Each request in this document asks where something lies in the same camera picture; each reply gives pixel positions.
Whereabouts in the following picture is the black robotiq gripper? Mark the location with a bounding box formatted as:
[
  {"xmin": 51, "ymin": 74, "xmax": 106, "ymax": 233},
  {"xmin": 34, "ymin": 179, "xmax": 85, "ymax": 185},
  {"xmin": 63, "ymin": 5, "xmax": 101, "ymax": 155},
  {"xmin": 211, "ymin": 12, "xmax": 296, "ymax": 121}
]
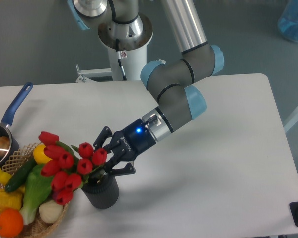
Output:
[{"xmin": 93, "ymin": 119, "xmax": 156, "ymax": 175}]

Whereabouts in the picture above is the dark grey ribbed vase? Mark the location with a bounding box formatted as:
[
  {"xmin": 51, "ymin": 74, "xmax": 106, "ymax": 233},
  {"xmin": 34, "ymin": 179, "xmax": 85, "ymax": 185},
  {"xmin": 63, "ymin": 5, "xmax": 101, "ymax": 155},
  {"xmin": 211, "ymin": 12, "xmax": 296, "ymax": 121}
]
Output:
[{"xmin": 81, "ymin": 174, "xmax": 119, "ymax": 209}]

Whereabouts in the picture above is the red tulip bouquet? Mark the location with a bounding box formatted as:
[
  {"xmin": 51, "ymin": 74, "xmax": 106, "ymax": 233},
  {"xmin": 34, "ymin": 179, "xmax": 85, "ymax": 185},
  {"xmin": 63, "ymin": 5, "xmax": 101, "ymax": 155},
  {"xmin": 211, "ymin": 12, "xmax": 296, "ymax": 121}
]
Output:
[{"xmin": 38, "ymin": 131, "xmax": 107, "ymax": 205}]

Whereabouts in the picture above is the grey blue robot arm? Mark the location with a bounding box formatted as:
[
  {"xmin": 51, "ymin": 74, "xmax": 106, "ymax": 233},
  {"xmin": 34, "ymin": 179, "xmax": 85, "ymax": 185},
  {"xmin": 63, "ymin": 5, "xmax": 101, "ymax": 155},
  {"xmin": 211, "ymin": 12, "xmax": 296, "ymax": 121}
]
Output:
[{"xmin": 68, "ymin": 0, "xmax": 224, "ymax": 177}]

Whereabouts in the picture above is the yellow squash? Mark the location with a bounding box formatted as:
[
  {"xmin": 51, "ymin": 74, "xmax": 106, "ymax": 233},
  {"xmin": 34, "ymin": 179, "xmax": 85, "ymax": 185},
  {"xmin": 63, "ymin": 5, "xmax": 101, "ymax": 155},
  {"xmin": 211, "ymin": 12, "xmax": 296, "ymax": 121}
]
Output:
[{"xmin": 33, "ymin": 144, "xmax": 51, "ymax": 164}]

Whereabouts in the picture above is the green lettuce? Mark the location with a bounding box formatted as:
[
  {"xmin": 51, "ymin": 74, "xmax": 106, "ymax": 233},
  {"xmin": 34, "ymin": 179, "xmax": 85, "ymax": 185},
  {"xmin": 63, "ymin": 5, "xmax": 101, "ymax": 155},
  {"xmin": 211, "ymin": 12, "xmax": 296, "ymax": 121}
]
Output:
[{"xmin": 20, "ymin": 164, "xmax": 53, "ymax": 225}]

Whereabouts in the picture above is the white garlic bulb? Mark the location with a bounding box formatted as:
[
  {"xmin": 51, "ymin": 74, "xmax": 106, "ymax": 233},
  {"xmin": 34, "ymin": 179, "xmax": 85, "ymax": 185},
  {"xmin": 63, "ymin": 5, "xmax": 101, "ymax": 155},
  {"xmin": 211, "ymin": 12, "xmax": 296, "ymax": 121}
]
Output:
[{"xmin": 39, "ymin": 200, "xmax": 63, "ymax": 224}]

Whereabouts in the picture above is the woven wicker basket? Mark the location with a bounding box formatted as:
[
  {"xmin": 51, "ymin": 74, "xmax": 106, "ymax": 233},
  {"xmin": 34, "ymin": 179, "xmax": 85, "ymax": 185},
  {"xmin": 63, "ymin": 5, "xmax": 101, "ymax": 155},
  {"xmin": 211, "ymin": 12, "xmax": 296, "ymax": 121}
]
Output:
[{"xmin": 1, "ymin": 143, "xmax": 69, "ymax": 238}]

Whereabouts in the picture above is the green cucumber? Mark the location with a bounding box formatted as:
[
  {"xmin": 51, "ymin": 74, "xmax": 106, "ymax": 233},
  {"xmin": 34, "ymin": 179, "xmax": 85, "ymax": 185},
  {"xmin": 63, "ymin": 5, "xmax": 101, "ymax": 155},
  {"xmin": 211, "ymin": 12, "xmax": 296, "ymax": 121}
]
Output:
[{"xmin": 4, "ymin": 157, "xmax": 37, "ymax": 192}]

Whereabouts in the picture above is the small yellow pepper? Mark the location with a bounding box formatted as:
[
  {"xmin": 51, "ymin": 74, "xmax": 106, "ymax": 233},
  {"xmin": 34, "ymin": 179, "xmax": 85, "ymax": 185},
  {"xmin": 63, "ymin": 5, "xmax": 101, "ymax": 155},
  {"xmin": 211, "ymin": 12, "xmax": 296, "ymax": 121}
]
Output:
[{"xmin": 0, "ymin": 167, "xmax": 12, "ymax": 186}]

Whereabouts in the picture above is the brown bread roll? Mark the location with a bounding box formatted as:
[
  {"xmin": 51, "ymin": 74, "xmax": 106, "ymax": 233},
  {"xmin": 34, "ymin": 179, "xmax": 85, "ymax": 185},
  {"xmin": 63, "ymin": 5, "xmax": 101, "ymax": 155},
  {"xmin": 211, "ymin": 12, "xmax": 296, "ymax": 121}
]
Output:
[{"xmin": 0, "ymin": 136, "xmax": 10, "ymax": 158}]

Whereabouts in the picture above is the orange fruit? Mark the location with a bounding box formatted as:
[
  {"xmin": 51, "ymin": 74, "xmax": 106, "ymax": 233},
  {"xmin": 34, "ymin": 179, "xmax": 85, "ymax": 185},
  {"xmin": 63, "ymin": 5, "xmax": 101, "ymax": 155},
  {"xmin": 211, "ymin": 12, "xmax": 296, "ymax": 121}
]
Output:
[{"xmin": 0, "ymin": 208, "xmax": 23, "ymax": 238}]

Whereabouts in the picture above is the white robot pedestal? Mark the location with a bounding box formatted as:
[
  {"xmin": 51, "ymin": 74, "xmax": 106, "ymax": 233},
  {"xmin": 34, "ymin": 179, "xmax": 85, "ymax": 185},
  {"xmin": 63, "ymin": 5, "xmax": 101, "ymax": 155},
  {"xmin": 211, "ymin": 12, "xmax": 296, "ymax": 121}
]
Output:
[{"xmin": 75, "ymin": 12, "xmax": 166, "ymax": 84}]

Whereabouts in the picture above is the black pedestal cable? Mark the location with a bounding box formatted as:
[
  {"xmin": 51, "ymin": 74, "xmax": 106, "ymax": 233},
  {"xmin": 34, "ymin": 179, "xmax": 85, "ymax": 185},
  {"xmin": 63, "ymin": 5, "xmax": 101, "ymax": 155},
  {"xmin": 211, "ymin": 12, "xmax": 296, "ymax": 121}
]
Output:
[{"xmin": 115, "ymin": 39, "xmax": 128, "ymax": 81}]

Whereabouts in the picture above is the blue handled saucepan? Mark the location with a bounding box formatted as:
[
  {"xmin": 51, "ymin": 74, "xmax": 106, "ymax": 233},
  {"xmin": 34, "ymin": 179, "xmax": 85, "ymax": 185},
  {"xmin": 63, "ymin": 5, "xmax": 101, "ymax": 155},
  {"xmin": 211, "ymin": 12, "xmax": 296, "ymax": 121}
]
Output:
[{"xmin": 0, "ymin": 82, "xmax": 33, "ymax": 167}]

